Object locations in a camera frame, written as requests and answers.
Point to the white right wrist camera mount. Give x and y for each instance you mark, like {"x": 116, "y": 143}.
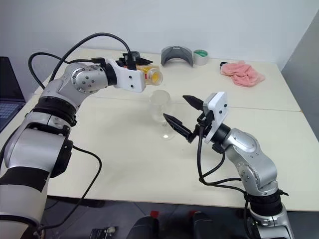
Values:
{"x": 219, "y": 104}

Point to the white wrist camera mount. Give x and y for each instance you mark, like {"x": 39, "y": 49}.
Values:
{"x": 129, "y": 77}
{"x": 219, "y": 104}

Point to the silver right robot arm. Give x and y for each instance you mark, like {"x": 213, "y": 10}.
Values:
{"x": 254, "y": 164}

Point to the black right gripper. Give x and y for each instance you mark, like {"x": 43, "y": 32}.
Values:
{"x": 205, "y": 122}

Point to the dark rounded shape red tab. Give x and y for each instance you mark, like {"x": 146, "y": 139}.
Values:
{"x": 147, "y": 225}
{"x": 202, "y": 225}

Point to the clear bottle with orange drink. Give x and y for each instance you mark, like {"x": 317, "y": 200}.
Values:
{"x": 155, "y": 76}

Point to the small black and white device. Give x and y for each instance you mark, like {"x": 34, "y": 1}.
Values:
{"x": 104, "y": 232}

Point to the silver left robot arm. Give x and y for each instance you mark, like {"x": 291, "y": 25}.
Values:
{"x": 82, "y": 79}

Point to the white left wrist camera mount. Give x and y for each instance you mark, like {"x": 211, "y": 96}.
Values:
{"x": 129, "y": 77}

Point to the dark laptop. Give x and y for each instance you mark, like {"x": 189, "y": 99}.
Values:
{"x": 10, "y": 99}

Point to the pink crumpled cloth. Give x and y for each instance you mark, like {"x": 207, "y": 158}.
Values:
{"x": 243, "y": 73}

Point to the grey curved plastic shell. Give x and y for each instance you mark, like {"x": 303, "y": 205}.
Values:
{"x": 177, "y": 56}

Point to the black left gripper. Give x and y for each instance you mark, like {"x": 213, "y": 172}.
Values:
{"x": 128, "y": 63}

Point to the silver tape roll green core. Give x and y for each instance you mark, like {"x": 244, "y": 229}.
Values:
{"x": 200, "y": 57}

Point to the clear wine glass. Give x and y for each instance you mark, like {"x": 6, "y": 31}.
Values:
{"x": 162, "y": 107}

